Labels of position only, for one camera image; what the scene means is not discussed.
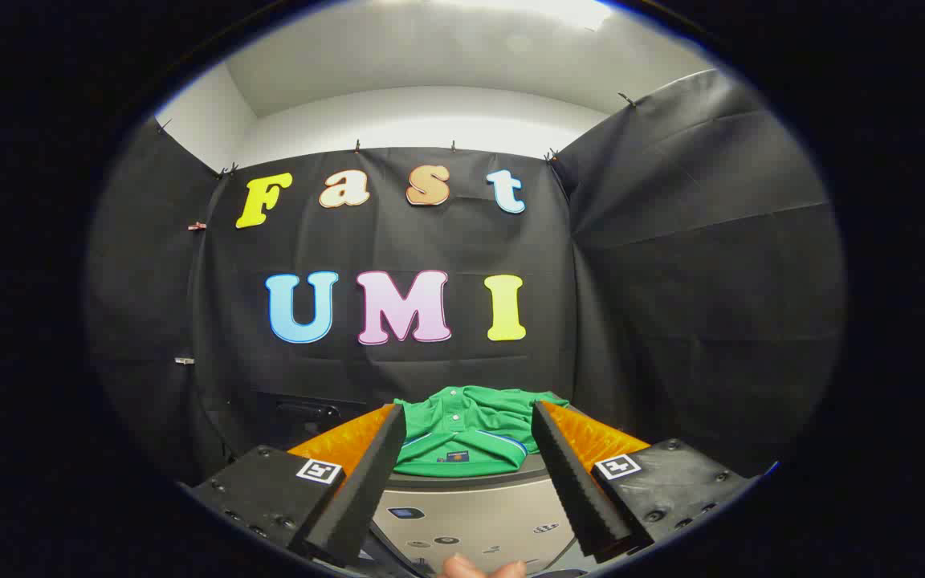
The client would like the green polo shirt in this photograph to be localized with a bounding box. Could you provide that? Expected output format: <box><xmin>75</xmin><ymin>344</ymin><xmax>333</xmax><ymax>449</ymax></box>
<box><xmin>393</xmin><ymin>385</ymin><xmax>570</xmax><ymax>479</ymax></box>

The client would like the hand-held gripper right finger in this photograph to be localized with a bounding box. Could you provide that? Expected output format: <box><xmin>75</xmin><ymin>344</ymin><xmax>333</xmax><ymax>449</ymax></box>
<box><xmin>532</xmin><ymin>399</ymin><xmax>754</xmax><ymax>563</ymax></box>

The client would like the grey cabinet box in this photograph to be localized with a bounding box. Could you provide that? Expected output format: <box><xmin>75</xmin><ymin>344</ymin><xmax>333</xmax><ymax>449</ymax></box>
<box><xmin>362</xmin><ymin>401</ymin><xmax>596</xmax><ymax>576</ymax></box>

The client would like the black backdrop cloth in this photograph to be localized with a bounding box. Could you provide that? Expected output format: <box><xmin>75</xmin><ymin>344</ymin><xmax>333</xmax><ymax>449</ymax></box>
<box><xmin>85</xmin><ymin>68</ymin><xmax>847</xmax><ymax>492</ymax></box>

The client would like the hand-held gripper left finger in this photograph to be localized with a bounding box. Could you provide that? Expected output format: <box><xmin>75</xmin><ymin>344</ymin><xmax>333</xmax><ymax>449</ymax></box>
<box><xmin>188</xmin><ymin>403</ymin><xmax>408</xmax><ymax>566</ymax></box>

